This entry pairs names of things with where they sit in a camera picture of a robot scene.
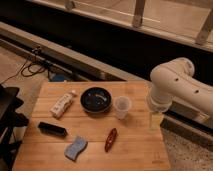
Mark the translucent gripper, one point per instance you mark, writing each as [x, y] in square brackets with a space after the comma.
[155, 119]

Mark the red chili pepper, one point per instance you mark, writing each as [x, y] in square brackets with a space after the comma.
[110, 139]

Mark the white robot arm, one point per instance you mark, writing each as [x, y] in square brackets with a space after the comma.
[174, 90]

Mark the clear plastic cup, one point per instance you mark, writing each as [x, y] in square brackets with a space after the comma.
[122, 105]

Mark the dark blue bowl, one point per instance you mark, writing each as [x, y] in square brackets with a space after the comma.
[96, 100]

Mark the blue sponge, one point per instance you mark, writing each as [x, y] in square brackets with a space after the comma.
[75, 148]

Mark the white tube bottle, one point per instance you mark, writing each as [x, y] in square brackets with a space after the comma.
[60, 107]

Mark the blue object under table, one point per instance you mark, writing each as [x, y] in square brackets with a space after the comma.
[58, 78]

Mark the black rectangular box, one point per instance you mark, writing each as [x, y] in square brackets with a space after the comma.
[52, 129]

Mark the black chair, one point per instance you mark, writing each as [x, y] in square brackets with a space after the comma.
[9, 119]

